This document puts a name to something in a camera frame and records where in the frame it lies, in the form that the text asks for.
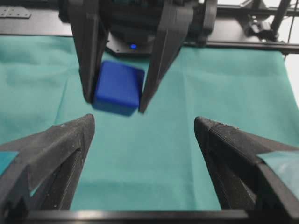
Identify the black background stand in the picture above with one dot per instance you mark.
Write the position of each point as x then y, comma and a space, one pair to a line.
267, 20

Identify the blue block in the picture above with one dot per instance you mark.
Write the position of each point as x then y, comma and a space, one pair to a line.
119, 88

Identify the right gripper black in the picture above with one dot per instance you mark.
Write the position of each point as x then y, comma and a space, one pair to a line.
175, 21

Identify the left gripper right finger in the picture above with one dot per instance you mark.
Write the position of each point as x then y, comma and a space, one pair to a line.
248, 189

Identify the green table cloth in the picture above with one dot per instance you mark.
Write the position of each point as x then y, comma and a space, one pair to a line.
148, 161

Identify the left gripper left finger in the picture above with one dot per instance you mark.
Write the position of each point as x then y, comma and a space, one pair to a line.
45, 169

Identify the black frame rail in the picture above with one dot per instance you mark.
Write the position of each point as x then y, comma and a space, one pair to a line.
230, 31

